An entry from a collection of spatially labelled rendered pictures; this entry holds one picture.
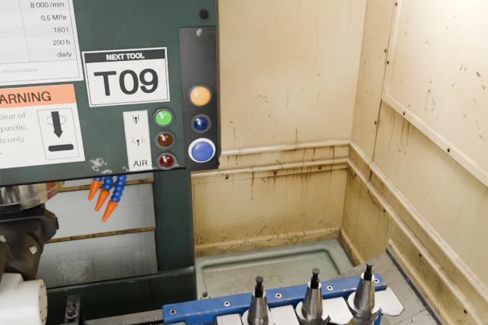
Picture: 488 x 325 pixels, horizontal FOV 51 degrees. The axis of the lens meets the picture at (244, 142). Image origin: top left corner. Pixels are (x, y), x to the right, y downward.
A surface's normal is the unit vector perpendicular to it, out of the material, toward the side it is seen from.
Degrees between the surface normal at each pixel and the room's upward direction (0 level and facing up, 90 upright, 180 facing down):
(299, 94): 90
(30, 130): 90
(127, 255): 90
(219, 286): 0
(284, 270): 0
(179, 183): 90
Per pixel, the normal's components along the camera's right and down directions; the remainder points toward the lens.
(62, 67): 0.22, 0.45
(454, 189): -0.98, 0.09
